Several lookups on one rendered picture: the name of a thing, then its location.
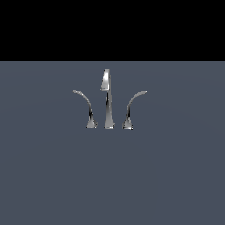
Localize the curved chrome faucet handle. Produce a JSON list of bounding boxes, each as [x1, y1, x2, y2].
[[71, 89, 98, 129], [121, 90, 148, 131]]

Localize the chrome faucet spout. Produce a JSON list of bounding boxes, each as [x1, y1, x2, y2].
[[100, 68, 116, 130]]

